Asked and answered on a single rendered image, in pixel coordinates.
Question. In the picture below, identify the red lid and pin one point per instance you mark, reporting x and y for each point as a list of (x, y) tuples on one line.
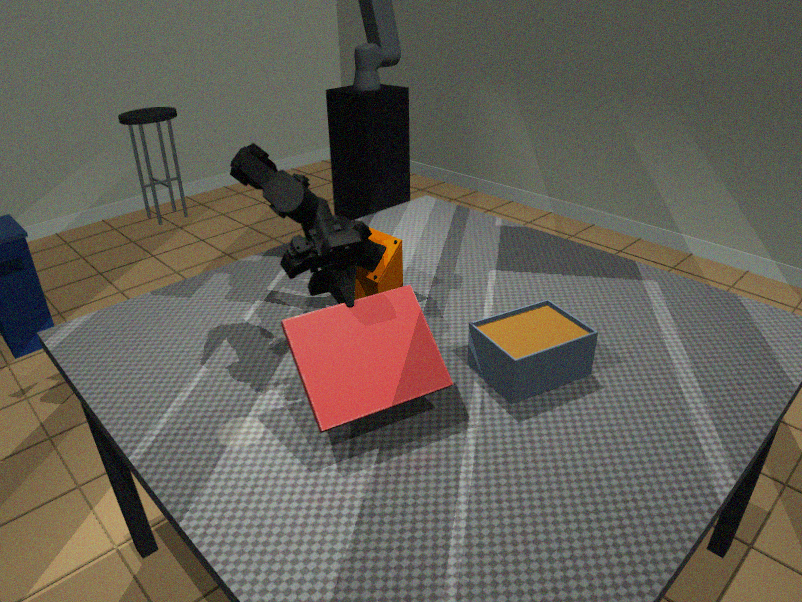
[(360, 360)]

